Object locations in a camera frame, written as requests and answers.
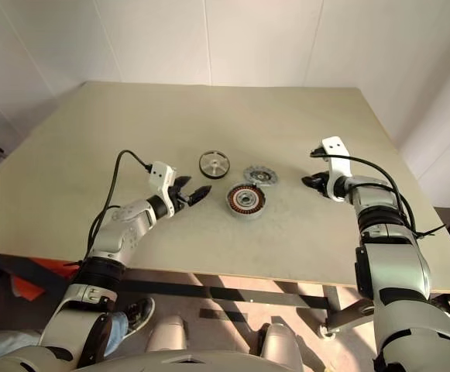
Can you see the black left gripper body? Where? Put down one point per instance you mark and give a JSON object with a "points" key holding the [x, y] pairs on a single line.
{"points": [[178, 197]]}

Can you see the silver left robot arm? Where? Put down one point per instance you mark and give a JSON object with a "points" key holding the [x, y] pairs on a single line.
{"points": [[120, 228]]}

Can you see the orange object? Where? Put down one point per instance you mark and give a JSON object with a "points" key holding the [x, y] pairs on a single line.
{"points": [[27, 288]]}

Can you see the motor housing with copper windings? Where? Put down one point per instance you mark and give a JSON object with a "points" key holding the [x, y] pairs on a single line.
{"points": [[232, 202]]}

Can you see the blue jeans leg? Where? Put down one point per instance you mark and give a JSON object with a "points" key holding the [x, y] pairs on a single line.
{"points": [[118, 325]]}

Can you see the black sneaker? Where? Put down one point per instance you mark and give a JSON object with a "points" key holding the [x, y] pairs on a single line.
{"points": [[141, 312]]}

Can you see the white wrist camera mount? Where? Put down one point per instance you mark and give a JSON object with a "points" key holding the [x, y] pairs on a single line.
{"points": [[335, 147], [160, 174]]}

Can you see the spoked silver rotor black rim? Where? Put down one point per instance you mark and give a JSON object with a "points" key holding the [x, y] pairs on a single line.
{"points": [[214, 162]]}

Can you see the silver robot torso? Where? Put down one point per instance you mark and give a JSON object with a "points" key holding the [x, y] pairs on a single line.
{"points": [[170, 362]]}

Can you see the silver rounded robot leg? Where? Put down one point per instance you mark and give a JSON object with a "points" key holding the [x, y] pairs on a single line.
{"points": [[168, 333], [282, 343]]}

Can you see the black table frame bar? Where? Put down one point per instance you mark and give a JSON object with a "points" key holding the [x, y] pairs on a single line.
{"points": [[209, 290]]}

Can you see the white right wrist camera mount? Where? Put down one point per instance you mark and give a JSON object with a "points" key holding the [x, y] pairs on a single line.
{"points": [[335, 147]]}

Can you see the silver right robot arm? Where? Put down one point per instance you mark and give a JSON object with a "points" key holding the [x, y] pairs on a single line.
{"points": [[395, 267]]}

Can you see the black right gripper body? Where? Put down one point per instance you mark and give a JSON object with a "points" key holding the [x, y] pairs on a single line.
{"points": [[324, 186]]}

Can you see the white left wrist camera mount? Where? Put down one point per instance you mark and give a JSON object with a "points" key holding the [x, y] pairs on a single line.
{"points": [[160, 174]]}

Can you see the black zip tie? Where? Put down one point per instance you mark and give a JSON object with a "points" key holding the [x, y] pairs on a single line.
{"points": [[430, 231]]}

